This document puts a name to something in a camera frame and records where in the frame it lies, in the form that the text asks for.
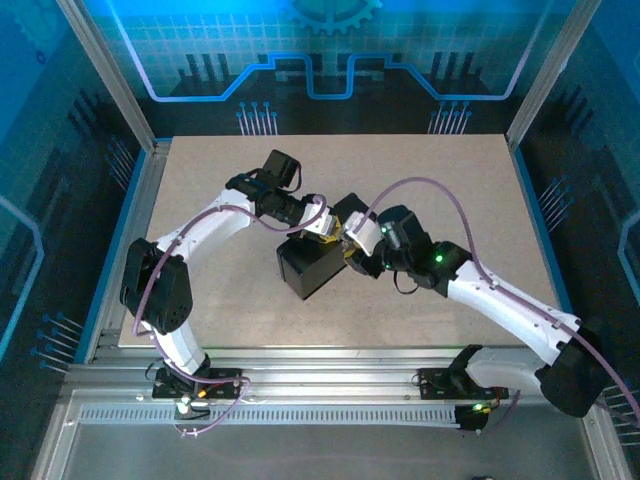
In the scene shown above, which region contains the starry night print box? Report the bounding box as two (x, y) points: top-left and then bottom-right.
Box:
(275, 191), (377, 302)

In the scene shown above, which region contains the black controller box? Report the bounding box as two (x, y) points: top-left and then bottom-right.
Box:
(453, 402), (490, 435)

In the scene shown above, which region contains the grey metal base panel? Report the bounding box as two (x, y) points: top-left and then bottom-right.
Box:
(29, 389), (634, 480)

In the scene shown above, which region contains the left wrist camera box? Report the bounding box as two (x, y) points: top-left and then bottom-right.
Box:
(303, 193), (335, 237)

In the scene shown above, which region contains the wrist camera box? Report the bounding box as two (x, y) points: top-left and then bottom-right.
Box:
(303, 193), (335, 237)
(343, 211), (384, 257)

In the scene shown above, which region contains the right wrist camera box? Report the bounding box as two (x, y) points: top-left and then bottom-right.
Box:
(343, 211), (384, 257)

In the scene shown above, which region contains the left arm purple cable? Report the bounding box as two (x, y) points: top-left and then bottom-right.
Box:
(131, 192), (329, 440)

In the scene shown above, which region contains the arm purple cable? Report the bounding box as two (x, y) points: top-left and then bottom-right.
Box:
(131, 192), (329, 440)
(357, 177), (640, 434)

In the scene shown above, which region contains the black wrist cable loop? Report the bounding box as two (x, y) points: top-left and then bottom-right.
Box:
(391, 268), (422, 297)

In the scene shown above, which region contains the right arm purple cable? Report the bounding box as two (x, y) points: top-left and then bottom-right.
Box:
(357, 177), (640, 434)

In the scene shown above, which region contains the aluminium cross rail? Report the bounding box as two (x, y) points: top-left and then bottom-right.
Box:
(62, 346), (601, 401)

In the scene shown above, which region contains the blue side rail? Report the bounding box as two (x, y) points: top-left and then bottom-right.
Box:
(509, 144), (576, 321)

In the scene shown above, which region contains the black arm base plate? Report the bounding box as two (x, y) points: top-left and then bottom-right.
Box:
(416, 367), (511, 401)
(151, 367), (245, 401)

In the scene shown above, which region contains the aluminium side rail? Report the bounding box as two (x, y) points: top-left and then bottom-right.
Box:
(82, 139), (174, 364)

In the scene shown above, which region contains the slotted grey cable duct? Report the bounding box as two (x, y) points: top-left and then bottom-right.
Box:
(78, 407), (461, 427)

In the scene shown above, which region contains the aluminium frame post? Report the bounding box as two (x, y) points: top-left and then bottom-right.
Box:
(506, 0), (604, 149)
(55, 0), (160, 154)

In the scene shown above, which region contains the white cable connector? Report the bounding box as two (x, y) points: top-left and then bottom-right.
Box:
(173, 391), (211, 421)

